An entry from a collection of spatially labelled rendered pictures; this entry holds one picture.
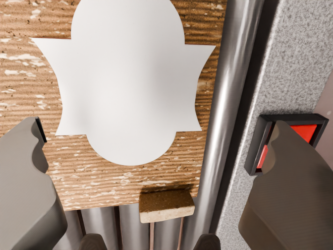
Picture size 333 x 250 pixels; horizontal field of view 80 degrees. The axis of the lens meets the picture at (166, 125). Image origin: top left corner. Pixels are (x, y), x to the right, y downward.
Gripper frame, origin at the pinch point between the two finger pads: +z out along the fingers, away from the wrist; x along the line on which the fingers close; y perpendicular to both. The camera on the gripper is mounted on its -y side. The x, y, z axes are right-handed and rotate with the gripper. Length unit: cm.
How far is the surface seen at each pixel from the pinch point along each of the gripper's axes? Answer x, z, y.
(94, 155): -6.1, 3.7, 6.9
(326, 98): 113, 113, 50
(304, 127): 16.2, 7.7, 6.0
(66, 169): -8.9, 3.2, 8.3
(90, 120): -5.6, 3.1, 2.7
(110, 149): -4.3, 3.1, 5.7
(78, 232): -11.4, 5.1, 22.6
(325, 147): 132, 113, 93
